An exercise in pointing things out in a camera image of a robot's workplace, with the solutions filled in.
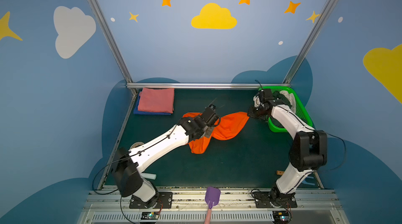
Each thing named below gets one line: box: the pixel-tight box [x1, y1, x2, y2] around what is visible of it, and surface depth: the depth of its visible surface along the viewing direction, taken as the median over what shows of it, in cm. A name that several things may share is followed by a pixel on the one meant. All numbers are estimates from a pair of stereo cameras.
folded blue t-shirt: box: [133, 92, 172, 116], surface depth 107 cm
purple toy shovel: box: [204, 186, 221, 210], surface depth 77 cm
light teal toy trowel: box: [140, 172, 157, 181], surface depth 80 cm
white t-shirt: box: [279, 90, 296, 115], surface depth 113 cm
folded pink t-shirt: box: [137, 87, 175, 114], surface depth 110 cm
